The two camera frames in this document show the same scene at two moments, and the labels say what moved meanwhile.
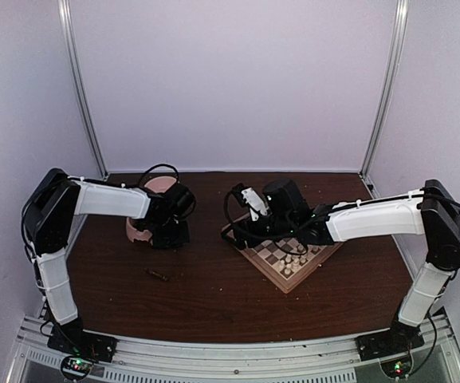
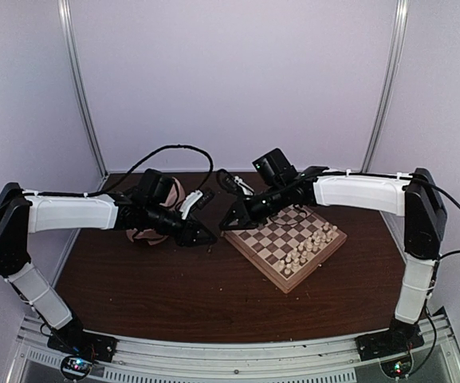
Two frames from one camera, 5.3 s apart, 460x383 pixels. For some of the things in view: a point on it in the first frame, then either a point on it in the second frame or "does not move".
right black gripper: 240,227 -> 248,220
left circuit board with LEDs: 76,366 does not move
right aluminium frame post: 400,19 does not move
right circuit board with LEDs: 397,368 does not move
